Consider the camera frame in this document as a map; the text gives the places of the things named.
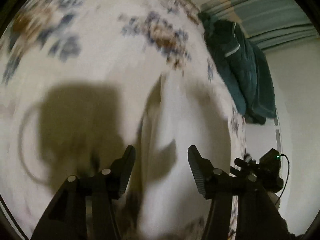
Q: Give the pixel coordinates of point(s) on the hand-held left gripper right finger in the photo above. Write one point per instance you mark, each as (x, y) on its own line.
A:
(198, 173)

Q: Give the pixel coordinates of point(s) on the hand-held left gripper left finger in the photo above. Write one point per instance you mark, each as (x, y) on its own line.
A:
(127, 171)

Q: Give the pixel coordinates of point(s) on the white knit sweater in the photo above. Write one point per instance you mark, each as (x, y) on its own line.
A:
(190, 120)

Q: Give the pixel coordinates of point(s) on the person's right forearm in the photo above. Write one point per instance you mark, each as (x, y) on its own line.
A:
(287, 228)

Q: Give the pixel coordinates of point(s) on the white headboard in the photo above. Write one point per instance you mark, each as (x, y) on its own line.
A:
(262, 142)

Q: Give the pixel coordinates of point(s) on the floral bedspread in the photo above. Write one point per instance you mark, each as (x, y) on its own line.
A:
(82, 55)

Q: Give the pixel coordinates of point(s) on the grey-blue striped curtain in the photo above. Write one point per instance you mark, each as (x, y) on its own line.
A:
(270, 12)

